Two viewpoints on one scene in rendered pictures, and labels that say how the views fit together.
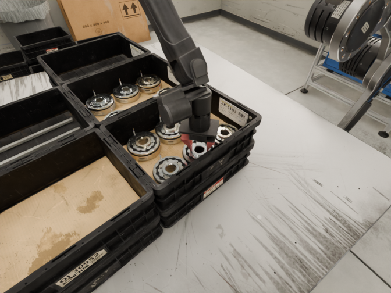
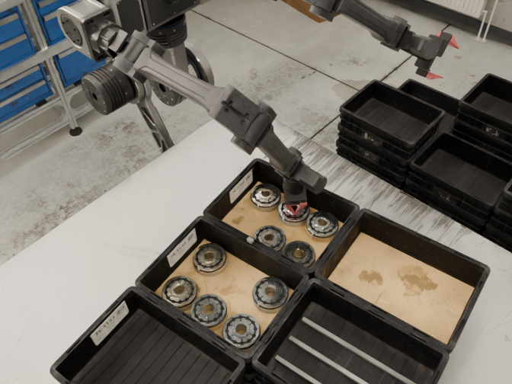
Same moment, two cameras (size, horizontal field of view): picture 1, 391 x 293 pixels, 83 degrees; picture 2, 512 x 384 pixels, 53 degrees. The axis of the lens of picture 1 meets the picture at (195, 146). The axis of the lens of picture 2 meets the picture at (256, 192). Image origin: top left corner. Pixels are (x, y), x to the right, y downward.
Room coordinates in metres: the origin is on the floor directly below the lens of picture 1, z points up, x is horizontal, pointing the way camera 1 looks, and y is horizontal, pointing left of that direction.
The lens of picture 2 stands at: (0.76, 1.02, 2.15)
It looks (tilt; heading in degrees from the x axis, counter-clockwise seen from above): 48 degrees down; 259
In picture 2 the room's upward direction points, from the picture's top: 3 degrees counter-clockwise
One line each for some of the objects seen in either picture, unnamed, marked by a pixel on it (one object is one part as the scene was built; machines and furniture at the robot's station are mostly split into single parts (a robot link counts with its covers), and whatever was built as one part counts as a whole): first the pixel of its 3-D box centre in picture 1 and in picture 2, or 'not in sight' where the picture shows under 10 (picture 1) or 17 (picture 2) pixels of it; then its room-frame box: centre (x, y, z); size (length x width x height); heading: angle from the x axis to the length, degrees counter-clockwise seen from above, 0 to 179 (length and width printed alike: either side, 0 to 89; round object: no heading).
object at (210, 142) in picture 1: (203, 139); not in sight; (0.45, -0.02, 0.91); 0.07 x 0.07 x 0.09; 79
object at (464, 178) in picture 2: not in sight; (456, 190); (-0.45, -0.36, 0.31); 0.40 x 0.30 x 0.34; 124
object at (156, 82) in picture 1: (148, 81); (179, 290); (0.85, 0.20, 0.86); 0.10 x 0.10 x 0.01
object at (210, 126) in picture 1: (199, 120); (295, 184); (0.45, -0.01, 0.98); 0.10 x 0.07 x 0.07; 79
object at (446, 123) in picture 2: not in sight; (422, 121); (-0.55, -0.92, 0.26); 0.40 x 0.30 x 0.23; 124
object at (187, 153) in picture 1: (199, 150); (293, 209); (0.45, -0.01, 0.86); 0.10 x 0.10 x 0.01
